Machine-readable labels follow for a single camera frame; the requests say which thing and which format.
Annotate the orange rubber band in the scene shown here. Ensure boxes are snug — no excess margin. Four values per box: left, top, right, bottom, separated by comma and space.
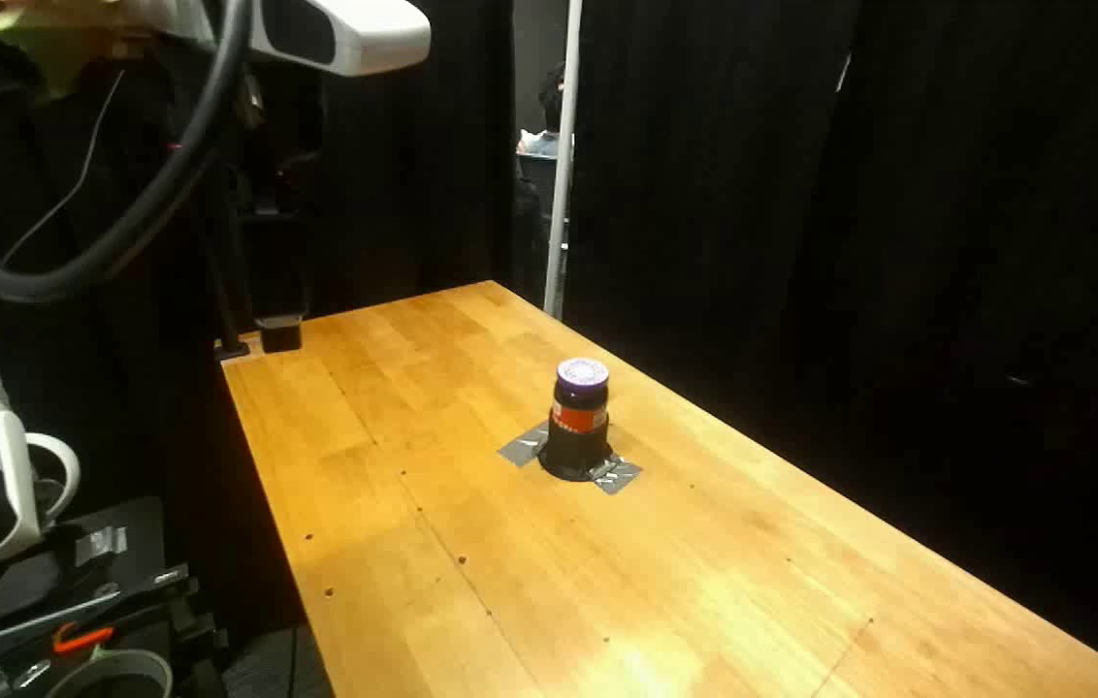
547, 405, 608, 440

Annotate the grey tape piece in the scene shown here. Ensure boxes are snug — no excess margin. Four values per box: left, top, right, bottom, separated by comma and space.
498, 422, 555, 472

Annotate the black and orange cylinder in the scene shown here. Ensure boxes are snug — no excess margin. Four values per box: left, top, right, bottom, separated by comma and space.
537, 359, 617, 484

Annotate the white vertical pole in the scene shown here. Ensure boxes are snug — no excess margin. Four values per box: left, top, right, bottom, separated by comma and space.
541, 0, 586, 324

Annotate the small black block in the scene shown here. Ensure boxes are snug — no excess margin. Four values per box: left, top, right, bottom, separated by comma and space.
254, 311, 308, 359

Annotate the black stand pole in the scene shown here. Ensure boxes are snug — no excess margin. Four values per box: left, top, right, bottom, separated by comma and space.
192, 169, 254, 361

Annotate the black curtain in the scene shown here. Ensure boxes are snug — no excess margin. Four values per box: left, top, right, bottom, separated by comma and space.
0, 0, 1098, 653

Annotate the grey square base plate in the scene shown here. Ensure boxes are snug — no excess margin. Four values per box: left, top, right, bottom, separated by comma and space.
586, 456, 643, 497

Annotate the orange handled tool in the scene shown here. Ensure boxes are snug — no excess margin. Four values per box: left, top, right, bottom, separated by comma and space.
52, 620, 122, 659

